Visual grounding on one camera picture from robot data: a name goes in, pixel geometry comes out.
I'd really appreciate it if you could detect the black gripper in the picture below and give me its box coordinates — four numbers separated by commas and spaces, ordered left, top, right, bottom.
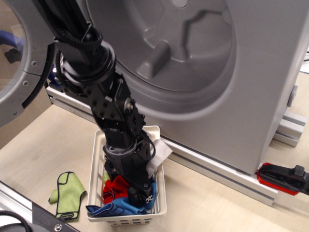
103, 139, 156, 208

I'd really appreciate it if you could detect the red cloth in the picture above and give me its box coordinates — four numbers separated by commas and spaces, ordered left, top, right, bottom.
102, 175, 131, 204

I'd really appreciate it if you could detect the grey white cloth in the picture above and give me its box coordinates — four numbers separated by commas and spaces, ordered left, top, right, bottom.
146, 139, 172, 179

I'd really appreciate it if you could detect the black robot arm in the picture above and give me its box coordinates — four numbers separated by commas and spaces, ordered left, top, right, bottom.
35, 0, 155, 206

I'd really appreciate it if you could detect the white plastic laundry basket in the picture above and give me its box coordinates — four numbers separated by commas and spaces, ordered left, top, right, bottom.
87, 130, 167, 226

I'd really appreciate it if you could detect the grey toy washing machine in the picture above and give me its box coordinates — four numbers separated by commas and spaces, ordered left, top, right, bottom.
78, 0, 309, 174

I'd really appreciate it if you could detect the round washing machine door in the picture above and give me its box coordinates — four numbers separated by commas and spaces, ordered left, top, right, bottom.
0, 0, 55, 126

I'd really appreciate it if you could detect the blue cloth with dark trim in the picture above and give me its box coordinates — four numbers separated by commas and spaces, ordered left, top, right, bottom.
86, 203, 128, 217

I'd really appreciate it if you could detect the green cloth with black trim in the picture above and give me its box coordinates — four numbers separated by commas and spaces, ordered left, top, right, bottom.
48, 172, 86, 221

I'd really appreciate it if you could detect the red and black clamp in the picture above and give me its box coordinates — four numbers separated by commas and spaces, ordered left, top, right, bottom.
256, 163, 309, 196

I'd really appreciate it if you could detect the blue object behind door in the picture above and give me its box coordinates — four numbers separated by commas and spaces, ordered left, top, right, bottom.
0, 30, 24, 54

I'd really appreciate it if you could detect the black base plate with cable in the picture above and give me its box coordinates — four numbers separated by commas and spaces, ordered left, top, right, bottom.
0, 204, 78, 232

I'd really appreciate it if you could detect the aluminium frame rail front left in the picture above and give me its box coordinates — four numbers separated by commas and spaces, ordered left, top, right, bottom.
0, 181, 32, 223

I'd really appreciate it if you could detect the aluminium rail under machine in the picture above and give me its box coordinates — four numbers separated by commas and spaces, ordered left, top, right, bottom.
46, 86, 306, 207

